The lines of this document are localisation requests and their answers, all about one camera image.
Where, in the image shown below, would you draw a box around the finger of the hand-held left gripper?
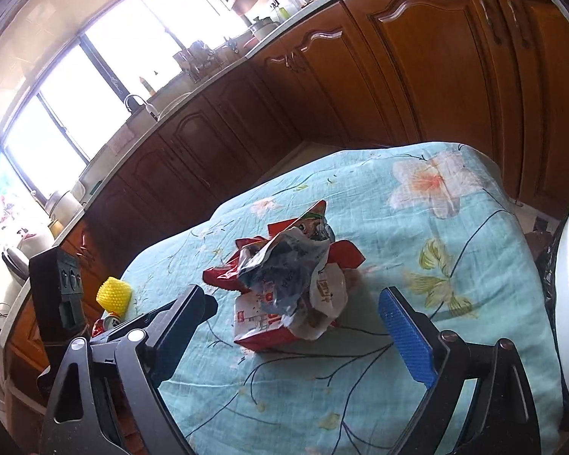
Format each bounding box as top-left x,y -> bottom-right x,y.
89,309 -> 171,342

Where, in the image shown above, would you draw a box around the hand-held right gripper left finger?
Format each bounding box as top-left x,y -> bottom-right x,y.
38,284 -> 219,455

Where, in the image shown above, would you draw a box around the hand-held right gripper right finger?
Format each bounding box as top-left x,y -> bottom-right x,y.
378,287 -> 544,455

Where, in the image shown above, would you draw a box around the crushed red soda can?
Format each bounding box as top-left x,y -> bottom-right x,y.
91,312 -> 124,337

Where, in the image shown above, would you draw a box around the red snack bag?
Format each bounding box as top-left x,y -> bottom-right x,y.
203,199 -> 367,352

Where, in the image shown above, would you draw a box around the printed wrapper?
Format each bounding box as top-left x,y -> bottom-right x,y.
237,226 -> 335,318

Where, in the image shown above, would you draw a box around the white kettle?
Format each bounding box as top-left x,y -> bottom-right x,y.
16,228 -> 54,260

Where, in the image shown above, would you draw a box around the teal floral tablecloth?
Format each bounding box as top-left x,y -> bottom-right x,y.
118,141 -> 567,455

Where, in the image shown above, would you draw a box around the white rice cooker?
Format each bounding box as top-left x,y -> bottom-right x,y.
45,190 -> 83,228

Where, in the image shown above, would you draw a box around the white hanging towel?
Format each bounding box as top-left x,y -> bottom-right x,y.
109,128 -> 136,150

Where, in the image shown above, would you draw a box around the chrome faucet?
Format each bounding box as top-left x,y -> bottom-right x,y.
124,94 -> 159,121

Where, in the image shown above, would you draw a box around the kitchen window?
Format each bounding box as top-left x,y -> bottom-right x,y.
2,0 -> 252,185

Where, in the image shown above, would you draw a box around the utensil rack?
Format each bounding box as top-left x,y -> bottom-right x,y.
173,40 -> 221,79

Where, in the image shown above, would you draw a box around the wooden base cabinets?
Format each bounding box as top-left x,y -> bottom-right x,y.
0,0 -> 569,403

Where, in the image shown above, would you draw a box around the white electric cooker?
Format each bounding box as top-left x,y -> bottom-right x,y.
249,16 -> 280,41

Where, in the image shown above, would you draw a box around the white kitchen countertop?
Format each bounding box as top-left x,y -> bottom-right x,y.
0,0 -> 385,323

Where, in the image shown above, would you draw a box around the blue wall poster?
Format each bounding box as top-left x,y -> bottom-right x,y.
0,149 -> 34,228

